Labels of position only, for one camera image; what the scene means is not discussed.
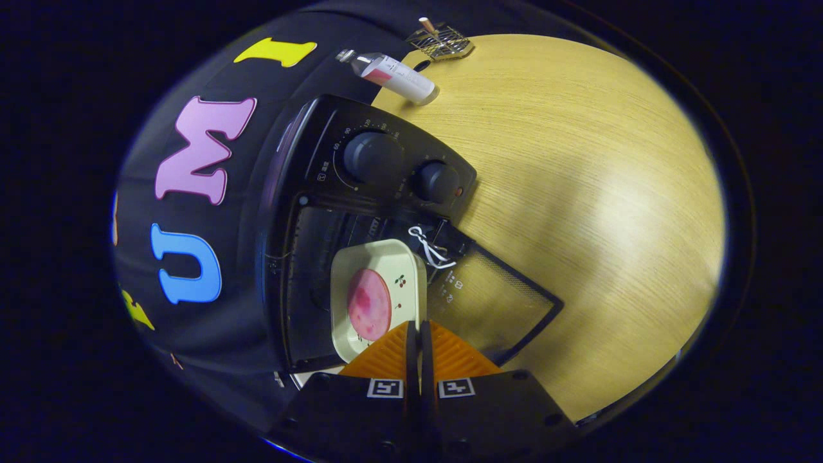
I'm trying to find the small black oven knob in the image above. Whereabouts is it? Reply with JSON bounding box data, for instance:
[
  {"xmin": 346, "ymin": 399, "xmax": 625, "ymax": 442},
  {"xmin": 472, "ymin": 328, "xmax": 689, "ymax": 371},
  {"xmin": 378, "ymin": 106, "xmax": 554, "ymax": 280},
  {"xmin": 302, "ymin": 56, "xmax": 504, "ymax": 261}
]
[{"xmin": 415, "ymin": 162, "xmax": 462, "ymax": 204}]

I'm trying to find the cream square plate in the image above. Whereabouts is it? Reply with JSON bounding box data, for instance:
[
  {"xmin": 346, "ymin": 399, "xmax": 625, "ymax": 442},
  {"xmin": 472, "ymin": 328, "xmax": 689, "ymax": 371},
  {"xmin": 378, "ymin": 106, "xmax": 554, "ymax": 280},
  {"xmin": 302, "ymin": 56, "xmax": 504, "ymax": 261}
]
[{"xmin": 330, "ymin": 239, "xmax": 428, "ymax": 365}]

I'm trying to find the black toaster oven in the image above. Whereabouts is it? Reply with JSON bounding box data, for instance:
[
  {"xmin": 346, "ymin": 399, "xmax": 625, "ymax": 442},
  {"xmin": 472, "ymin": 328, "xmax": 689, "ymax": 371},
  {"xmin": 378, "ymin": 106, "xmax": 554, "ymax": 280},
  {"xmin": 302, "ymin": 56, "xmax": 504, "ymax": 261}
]
[{"xmin": 257, "ymin": 95, "xmax": 478, "ymax": 375}]

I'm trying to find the white string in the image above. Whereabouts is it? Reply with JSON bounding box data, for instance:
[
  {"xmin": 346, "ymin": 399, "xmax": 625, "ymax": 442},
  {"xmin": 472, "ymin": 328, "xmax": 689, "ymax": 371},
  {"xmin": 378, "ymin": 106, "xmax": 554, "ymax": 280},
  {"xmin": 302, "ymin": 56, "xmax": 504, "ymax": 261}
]
[{"xmin": 408, "ymin": 225, "xmax": 457, "ymax": 269}]

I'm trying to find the metal oven rack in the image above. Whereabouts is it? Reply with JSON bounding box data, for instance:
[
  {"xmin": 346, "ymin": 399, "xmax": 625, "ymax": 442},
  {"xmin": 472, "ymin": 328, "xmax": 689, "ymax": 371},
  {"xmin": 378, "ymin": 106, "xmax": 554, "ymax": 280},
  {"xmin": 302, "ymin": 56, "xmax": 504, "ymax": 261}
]
[{"xmin": 293, "ymin": 209, "xmax": 444, "ymax": 361}]

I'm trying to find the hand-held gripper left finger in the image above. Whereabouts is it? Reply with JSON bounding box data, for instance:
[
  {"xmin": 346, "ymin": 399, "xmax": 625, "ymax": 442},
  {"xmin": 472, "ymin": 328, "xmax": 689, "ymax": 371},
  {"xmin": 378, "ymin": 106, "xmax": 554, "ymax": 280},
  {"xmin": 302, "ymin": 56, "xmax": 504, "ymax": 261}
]
[{"xmin": 267, "ymin": 320, "xmax": 422, "ymax": 463}]

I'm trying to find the glass toaster oven door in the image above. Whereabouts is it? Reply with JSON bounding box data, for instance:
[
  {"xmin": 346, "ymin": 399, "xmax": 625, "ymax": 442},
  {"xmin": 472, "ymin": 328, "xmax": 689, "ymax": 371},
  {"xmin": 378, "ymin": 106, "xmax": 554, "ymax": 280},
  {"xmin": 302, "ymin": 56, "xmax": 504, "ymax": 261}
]
[{"xmin": 424, "ymin": 238, "xmax": 565, "ymax": 367}]

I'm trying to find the pink ham slice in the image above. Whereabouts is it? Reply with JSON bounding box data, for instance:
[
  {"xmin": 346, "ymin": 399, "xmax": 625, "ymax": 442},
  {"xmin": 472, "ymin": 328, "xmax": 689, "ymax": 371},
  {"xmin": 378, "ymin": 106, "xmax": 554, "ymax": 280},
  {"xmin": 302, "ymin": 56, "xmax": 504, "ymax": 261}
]
[{"xmin": 347, "ymin": 269, "xmax": 393, "ymax": 341}]

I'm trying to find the large black oven knob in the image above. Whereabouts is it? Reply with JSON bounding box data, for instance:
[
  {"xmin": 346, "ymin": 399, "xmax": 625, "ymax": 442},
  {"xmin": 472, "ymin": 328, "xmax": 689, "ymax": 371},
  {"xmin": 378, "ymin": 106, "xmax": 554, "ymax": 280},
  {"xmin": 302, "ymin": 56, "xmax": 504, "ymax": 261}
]
[{"xmin": 343, "ymin": 132, "xmax": 404, "ymax": 187}]

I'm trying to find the metal wire holder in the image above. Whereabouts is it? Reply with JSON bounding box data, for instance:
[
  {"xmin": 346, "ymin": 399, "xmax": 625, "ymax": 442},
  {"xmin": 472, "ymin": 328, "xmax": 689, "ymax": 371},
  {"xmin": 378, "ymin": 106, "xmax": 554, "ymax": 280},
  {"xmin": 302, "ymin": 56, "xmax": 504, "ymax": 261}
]
[{"xmin": 406, "ymin": 23, "xmax": 475, "ymax": 62}]

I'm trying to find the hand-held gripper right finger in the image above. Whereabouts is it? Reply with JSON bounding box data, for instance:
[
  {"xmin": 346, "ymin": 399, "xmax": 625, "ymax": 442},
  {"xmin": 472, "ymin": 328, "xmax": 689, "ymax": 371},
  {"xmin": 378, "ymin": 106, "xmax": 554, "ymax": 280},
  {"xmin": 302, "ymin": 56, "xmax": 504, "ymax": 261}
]
[{"xmin": 421, "ymin": 320, "xmax": 579, "ymax": 463}]

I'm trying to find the white bottle with clear cap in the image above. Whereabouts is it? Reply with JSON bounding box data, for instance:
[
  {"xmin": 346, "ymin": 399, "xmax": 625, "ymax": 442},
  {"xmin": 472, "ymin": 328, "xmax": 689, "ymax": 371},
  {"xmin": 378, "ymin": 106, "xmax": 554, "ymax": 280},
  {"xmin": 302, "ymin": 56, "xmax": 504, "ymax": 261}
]
[{"xmin": 336, "ymin": 49, "xmax": 440, "ymax": 106}]

